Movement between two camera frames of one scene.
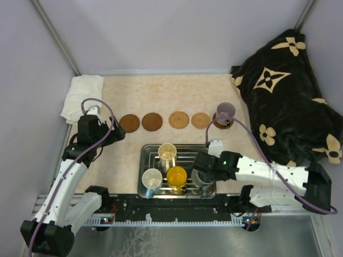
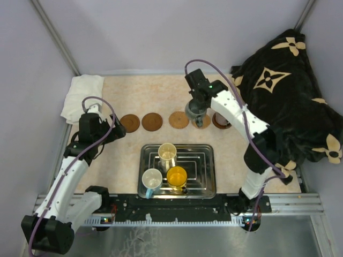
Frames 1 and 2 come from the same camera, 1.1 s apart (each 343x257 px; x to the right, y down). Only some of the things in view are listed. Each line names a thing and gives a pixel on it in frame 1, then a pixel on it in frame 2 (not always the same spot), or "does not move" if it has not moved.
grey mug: [204, 186] → [197, 115]
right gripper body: [213, 175] → [193, 94]
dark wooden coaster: [151, 121] does not move
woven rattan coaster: [178, 120] does not move
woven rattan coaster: [201, 120] does not move
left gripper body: [115, 135] does not move
